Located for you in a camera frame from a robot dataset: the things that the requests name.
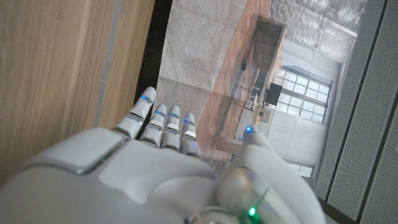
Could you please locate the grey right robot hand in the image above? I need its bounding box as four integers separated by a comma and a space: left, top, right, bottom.
0, 86, 327, 224

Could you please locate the grey tape outline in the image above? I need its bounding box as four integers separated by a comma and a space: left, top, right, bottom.
94, 0, 122, 128

